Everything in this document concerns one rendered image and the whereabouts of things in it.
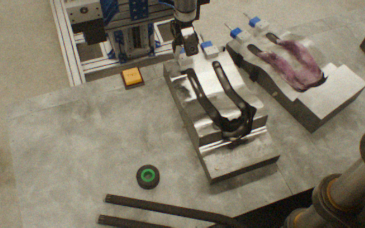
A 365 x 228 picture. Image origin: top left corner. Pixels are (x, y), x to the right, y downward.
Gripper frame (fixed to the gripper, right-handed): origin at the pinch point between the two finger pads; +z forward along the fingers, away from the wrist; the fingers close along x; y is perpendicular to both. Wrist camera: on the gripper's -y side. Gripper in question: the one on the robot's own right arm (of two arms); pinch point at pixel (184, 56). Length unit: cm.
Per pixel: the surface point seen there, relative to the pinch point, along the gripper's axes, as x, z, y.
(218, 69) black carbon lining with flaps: -11.1, 2.9, -7.9
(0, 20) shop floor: 85, 92, 144
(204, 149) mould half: 6.3, 4.9, -37.2
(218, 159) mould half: 3.4, 5.1, -42.2
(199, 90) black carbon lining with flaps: -0.5, 3.2, -14.4
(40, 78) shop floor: 66, 91, 83
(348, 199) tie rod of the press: -4, -43, -77
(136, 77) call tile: 19.3, 7.5, 2.0
